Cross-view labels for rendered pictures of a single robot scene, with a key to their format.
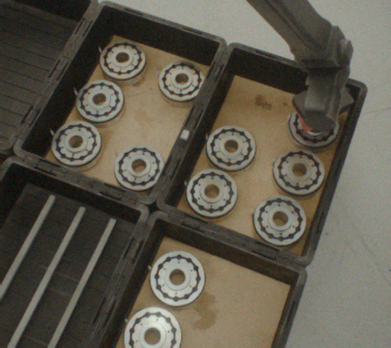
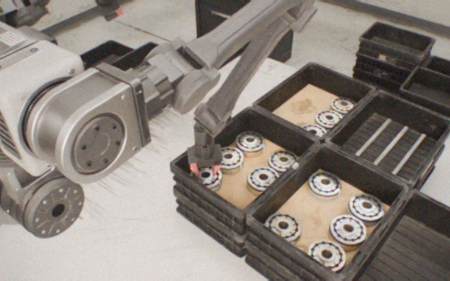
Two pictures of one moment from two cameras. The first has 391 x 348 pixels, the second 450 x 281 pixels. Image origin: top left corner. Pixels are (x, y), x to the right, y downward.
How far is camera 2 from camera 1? 1.40 m
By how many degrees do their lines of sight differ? 72
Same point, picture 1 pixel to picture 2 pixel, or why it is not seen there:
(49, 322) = (380, 141)
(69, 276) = (370, 154)
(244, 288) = not seen: hidden behind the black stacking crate
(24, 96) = (408, 261)
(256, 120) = (237, 197)
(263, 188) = (250, 163)
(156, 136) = (308, 206)
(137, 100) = (318, 232)
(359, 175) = not seen: hidden behind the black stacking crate
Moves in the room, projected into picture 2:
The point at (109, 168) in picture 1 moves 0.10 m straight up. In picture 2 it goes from (344, 197) to (350, 174)
